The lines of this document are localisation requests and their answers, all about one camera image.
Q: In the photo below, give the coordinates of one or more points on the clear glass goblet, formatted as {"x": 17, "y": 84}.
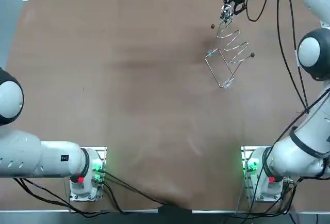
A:
{"x": 227, "y": 12}

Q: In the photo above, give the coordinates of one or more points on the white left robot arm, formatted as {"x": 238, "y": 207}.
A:
{"x": 38, "y": 157}

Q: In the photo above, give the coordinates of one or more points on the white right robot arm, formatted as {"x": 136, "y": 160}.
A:
{"x": 310, "y": 51}

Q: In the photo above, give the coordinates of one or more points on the clear tape piece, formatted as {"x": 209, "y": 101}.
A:
{"x": 210, "y": 53}
{"x": 229, "y": 84}

